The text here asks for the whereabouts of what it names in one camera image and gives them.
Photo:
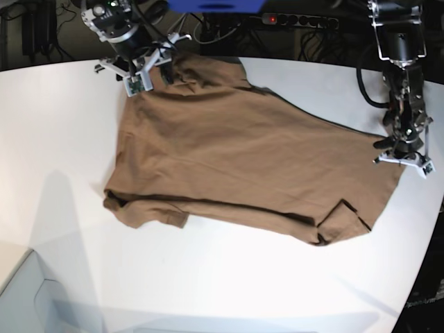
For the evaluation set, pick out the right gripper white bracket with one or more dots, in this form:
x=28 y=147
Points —
x=137 y=78

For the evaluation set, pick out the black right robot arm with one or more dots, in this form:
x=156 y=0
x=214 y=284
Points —
x=138 y=45

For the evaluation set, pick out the brown t-shirt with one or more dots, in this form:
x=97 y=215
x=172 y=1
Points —
x=213 y=145

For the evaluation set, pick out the white bin at table corner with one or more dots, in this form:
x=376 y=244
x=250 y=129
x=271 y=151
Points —
x=33 y=302

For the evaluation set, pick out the blue box at table edge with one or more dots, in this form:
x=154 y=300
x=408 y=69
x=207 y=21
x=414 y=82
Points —
x=224 y=6

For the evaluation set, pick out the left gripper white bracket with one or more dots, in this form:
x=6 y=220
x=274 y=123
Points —
x=395 y=151

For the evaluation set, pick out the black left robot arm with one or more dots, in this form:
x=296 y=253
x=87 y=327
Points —
x=400 y=43

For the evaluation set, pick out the white power strip red switch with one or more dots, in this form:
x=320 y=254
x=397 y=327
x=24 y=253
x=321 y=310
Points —
x=300 y=21

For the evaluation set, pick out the black equipment on floor left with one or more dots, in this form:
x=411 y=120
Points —
x=39 y=23

